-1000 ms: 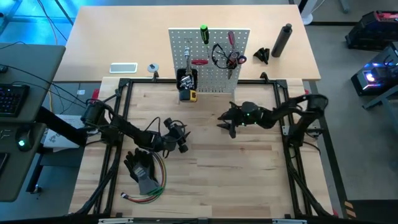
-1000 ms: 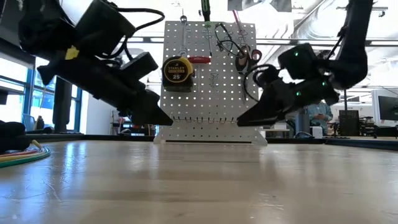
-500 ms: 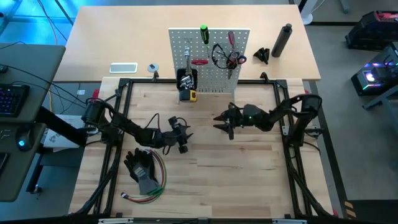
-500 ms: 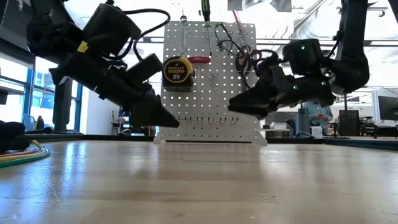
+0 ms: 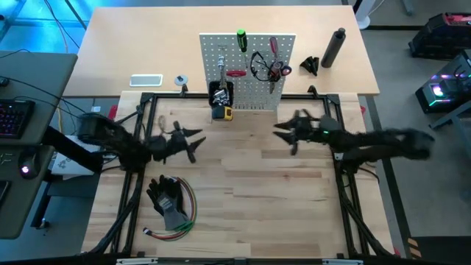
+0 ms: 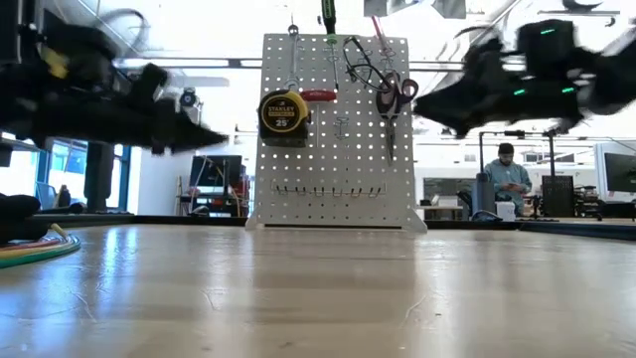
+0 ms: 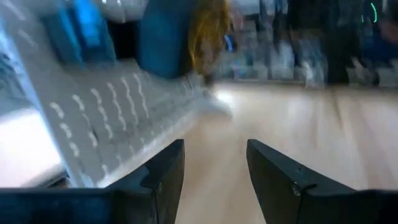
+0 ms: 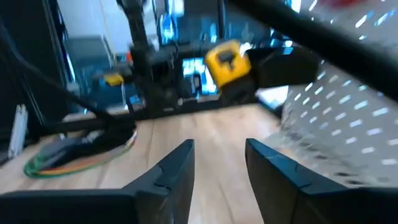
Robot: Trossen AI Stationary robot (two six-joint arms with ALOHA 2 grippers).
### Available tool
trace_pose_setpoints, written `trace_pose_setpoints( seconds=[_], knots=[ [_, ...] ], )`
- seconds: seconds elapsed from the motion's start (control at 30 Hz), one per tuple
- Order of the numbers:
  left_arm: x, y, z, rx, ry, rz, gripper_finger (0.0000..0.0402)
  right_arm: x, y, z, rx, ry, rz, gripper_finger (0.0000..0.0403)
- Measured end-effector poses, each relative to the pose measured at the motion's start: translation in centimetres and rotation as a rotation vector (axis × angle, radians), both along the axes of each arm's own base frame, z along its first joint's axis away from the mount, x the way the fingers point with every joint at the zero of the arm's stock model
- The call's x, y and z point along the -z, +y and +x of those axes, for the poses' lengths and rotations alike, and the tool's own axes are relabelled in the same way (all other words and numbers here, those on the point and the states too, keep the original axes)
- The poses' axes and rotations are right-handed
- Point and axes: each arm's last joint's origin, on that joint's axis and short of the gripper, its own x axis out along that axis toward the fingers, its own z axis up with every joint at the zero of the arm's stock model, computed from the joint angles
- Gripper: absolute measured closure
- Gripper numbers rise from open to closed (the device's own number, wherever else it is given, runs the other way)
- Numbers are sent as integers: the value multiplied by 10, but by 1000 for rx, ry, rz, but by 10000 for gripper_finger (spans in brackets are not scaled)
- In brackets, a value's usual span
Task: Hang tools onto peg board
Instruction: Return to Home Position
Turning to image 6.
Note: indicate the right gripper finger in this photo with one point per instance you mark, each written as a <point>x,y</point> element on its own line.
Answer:
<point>462,126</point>
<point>439,104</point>

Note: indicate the blue red scissors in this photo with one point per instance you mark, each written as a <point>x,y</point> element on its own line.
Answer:
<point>392,107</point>

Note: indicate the black-framed safety glasses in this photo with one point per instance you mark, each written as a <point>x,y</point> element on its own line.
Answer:
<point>365,62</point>

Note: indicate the yellow black tape measure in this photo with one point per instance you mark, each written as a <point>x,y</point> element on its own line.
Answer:
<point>283,113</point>

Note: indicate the white metal pegboard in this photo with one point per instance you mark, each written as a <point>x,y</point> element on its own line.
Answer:
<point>343,169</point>

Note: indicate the silver combination wrench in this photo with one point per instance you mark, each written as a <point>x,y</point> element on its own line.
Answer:
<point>293,54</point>

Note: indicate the green black screwdriver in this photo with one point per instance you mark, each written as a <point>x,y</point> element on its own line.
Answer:
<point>328,17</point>

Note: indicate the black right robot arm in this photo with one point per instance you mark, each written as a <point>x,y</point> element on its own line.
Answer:
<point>601,69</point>

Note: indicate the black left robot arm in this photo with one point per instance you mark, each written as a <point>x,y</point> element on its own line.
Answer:
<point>30,84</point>

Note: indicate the black computer monitor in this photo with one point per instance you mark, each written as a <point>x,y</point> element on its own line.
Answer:
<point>621,173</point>
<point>213,171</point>

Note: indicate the black vertical pillar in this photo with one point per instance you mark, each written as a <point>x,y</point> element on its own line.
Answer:
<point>99,174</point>

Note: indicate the person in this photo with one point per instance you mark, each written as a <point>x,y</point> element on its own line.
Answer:
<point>508,179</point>

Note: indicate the black cylinder bottle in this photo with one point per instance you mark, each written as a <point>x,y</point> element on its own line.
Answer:
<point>483,196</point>

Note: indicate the black wedge-shaped part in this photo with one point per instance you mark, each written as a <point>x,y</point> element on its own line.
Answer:
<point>464,203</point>

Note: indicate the small white box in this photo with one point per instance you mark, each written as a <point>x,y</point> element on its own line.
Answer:
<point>505,211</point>

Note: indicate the black perforated stand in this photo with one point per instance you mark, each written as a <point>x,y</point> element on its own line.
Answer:
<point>556,196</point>

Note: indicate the black grey work glove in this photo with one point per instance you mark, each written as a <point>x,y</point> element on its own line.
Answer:
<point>17,214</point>

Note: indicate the black ceiling camera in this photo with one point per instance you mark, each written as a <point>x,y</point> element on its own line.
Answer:
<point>188,98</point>

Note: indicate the black aluminium table frame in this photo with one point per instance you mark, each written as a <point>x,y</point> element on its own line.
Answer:
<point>189,220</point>

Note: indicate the metal multi-hook pegboard rail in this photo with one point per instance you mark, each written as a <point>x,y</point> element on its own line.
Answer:
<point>328,190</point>

